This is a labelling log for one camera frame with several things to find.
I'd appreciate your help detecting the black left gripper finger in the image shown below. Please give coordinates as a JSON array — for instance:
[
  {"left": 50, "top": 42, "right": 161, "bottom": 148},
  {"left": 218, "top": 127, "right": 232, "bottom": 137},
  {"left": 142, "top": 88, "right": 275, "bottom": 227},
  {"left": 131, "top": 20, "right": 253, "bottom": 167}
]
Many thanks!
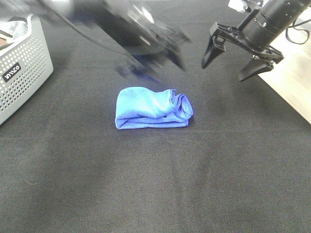
[
  {"left": 116, "top": 55, "right": 159, "bottom": 83},
  {"left": 167, "top": 49, "right": 187, "bottom": 72}
]

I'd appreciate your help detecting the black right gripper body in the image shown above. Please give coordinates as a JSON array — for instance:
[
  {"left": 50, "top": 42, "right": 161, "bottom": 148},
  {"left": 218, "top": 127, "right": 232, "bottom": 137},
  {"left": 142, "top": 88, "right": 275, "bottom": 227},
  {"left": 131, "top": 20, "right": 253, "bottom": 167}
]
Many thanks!
[{"left": 209, "top": 22, "right": 284, "bottom": 64}]

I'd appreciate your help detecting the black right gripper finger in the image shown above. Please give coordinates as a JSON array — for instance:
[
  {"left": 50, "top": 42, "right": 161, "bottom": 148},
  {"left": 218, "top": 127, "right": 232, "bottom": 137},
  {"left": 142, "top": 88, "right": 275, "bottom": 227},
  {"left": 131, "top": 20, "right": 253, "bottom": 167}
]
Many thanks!
[
  {"left": 201, "top": 34, "right": 225, "bottom": 69},
  {"left": 238, "top": 57, "right": 274, "bottom": 82}
]

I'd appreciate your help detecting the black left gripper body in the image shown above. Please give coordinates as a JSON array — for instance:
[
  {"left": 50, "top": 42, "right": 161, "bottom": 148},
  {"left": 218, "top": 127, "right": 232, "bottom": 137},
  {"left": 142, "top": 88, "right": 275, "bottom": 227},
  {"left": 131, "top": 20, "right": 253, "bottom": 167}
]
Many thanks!
[{"left": 102, "top": 4, "right": 190, "bottom": 56}]

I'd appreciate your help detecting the blue microfiber towel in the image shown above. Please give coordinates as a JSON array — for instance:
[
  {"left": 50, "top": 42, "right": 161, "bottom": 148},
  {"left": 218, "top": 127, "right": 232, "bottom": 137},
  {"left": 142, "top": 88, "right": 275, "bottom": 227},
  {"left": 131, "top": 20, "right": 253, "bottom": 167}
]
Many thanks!
[{"left": 115, "top": 87, "right": 193, "bottom": 130}]

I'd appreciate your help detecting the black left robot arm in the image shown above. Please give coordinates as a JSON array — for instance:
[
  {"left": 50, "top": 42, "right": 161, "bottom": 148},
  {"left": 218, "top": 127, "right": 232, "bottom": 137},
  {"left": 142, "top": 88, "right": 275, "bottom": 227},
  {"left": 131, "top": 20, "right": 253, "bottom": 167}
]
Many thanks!
[{"left": 39, "top": 0, "right": 190, "bottom": 81}]

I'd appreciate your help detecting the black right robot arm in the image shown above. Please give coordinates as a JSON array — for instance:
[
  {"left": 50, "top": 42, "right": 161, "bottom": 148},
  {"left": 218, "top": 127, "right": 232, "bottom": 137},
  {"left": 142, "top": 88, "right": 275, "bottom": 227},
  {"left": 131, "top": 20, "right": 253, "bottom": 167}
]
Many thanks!
[{"left": 201, "top": 0, "right": 311, "bottom": 82}]

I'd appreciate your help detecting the white plastic storage crate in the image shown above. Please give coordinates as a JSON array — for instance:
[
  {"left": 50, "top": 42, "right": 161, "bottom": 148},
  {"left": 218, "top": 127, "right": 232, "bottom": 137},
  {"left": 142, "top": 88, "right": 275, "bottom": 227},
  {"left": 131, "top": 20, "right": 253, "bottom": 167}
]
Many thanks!
[{"left": 259, "top": 22, "right": 311, "bottom": 122}]

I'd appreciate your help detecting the grey perforated plastic basket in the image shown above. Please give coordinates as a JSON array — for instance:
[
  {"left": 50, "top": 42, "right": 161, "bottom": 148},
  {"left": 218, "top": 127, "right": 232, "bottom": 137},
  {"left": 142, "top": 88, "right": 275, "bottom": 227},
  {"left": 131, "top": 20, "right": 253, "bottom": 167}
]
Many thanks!
[{"left": 0, "top": 15, "right": 53, "bottom": 123}]

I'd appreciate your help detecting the black table cloth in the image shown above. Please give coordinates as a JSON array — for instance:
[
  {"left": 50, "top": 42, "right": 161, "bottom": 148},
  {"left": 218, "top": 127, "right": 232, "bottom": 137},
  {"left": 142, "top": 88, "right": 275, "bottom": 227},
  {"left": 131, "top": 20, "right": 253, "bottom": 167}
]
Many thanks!
[{"left": 0, "top": 0, "right": 311, "bottom": 233}]

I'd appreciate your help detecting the grey towel in basket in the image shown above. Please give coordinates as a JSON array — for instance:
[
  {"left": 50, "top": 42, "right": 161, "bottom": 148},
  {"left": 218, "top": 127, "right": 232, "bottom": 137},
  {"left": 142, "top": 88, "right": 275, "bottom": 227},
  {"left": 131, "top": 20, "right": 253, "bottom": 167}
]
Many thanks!
[{"left": 0, "top": 21, "right": 28, "bottom": 43}]

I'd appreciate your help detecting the brown cloth in basket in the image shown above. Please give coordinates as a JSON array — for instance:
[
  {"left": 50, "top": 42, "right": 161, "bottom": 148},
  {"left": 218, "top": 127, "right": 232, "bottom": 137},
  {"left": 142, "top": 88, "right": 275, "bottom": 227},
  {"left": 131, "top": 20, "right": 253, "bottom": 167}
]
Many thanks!
[{"left": 0, "top": 38, "right": 10, "bottom": 50}]

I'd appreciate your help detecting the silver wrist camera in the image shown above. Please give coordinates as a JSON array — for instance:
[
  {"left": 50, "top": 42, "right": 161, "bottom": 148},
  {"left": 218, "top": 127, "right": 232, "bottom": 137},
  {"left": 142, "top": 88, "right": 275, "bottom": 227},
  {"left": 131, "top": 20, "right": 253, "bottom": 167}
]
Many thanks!
[{"left": 228, "top": 0, "right": 252, "bottom": 13}]

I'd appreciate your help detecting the black cable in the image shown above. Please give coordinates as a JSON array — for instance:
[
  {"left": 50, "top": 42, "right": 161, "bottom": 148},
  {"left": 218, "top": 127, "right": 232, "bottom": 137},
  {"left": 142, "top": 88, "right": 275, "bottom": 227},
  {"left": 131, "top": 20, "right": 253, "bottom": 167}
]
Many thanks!
[{"left": 284, "top": 19, "right": 311, "bottom": 46}]

